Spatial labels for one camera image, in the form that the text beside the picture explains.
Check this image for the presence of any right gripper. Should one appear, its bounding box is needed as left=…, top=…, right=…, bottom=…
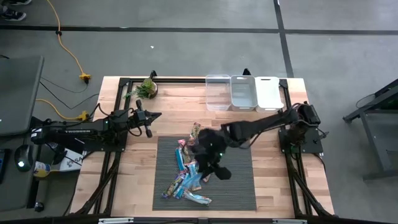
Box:
left=191, top=127, right=233, bottom=182

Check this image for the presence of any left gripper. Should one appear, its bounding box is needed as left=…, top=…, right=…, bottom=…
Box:
left=134, top=109, right=162, bottom=126

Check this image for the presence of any green red granola bar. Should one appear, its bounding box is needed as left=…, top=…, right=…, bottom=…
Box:
left=189, top=122, right=201, bottom=146

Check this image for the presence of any pink red granola bar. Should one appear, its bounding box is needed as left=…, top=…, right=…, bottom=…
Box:
left=177, top=139, right=192, bottom=165

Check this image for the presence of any dark multicolour granola bar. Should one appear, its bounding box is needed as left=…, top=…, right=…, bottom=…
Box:
left=161, top=172, right=186, bottom=200

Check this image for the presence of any potted succulent plant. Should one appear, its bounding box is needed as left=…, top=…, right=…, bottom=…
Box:
left=124, top=77, right=159, bottom=100

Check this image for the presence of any clear plastic bin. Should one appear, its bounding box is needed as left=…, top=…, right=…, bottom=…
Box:
left=205, top=74, right=233, bottom=112

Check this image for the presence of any grey woven placemat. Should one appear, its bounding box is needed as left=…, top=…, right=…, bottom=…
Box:
left=152, top=136, right=257, bottom=212

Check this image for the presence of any grey plastic bin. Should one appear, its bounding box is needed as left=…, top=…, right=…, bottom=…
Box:
left=229, top=75, right=259, bottom=112

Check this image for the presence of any white plastic bin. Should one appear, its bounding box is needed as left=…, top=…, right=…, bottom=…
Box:
left=254, top=76, right=285, bottom=113

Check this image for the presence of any black floor tape strip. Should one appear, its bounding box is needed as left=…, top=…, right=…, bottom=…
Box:
left=0, top=24, right=398, bottom=35
left=272, top=0, right=295, bottom=78

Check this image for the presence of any white printed paper bag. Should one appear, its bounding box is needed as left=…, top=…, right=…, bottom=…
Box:
left=58, top=148, right=85, bottom=173

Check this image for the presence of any yellow white bottle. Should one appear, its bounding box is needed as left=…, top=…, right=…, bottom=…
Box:
left=32, top=161, right=52, bottom=179

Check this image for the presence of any black computer mouse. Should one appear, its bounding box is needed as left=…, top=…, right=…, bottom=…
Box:
left=14, top=144, right=34, bottom=172

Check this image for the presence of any dark grey flat panel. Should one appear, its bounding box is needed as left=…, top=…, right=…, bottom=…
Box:
left=0, top=55, right=45, bottom=138

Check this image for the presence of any grey desk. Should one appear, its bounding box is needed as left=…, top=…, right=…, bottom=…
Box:
left=0, top=136, right=41, bottom=212

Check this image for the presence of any black keyboard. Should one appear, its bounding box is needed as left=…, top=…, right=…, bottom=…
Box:
left=0, top=148, right=10, bottom=184

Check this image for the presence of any black aluminium table frame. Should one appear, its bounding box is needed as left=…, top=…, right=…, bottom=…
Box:
left=70, top=68, right=335, bottom=218

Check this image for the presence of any orange extension cable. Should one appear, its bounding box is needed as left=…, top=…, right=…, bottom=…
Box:
left=35, top=98, right=90, bottom=121
left=46, top=0, right=92, bottom=84

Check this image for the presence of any black floor cable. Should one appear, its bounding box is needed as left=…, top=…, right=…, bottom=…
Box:
left=39, top=76, right=100, bottom=110

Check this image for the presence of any silver frame bracket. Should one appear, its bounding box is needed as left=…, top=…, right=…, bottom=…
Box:
left=98, top=217, right=134, bottom=224
left=272, top=218, right=308, bottom=224

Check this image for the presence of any black side table frame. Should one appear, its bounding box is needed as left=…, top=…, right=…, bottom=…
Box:
left=343, top=77, right=398, bottom=182

